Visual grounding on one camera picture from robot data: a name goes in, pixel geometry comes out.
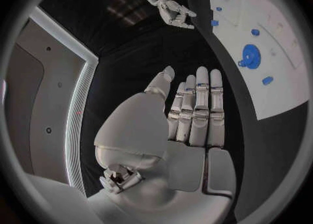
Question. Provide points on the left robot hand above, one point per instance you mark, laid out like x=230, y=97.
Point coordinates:
x=146, y=130

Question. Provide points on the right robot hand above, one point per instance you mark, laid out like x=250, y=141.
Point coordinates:
x=174, y=13

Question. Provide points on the white task board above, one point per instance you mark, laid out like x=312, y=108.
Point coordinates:
x=266, y=22

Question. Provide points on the blue block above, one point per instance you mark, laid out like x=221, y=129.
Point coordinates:
x=214, y=23

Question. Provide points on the small blue peg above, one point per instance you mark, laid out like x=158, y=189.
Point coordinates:
x=218, y=9

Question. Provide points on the blue gear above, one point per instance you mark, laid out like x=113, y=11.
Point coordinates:
x=251, y=56

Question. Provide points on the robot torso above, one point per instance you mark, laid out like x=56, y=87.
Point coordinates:
x=58, y=101

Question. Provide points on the blue short cylinder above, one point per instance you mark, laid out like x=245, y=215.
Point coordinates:
x=267, y=80

